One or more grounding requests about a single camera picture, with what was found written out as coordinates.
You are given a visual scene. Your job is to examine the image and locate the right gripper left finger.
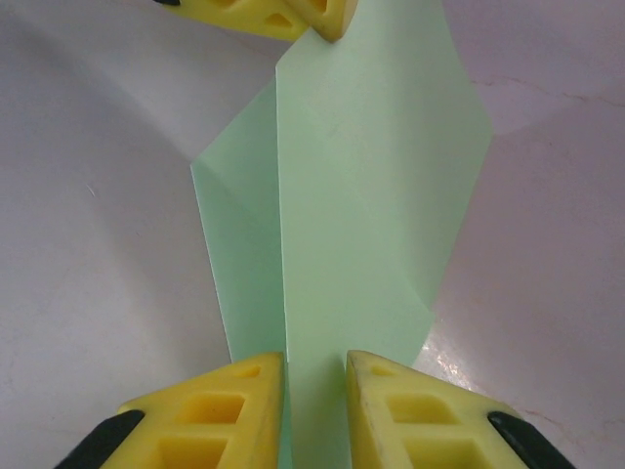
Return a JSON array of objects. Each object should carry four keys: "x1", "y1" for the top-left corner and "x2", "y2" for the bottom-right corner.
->
[{"x1": 53, "y1": 350, "x2": 286, "y2": 469}]

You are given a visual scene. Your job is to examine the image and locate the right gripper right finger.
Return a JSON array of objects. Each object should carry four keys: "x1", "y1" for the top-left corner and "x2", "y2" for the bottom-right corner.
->
[{"x1": 344, "y1": 348, "x2": 573, "y2": 469}]

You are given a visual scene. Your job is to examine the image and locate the light green paper sheet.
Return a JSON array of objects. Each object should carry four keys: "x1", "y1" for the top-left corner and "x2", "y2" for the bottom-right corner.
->
[{"x1": 188, "y1": 0, "x2": 495, "y2": 469}]

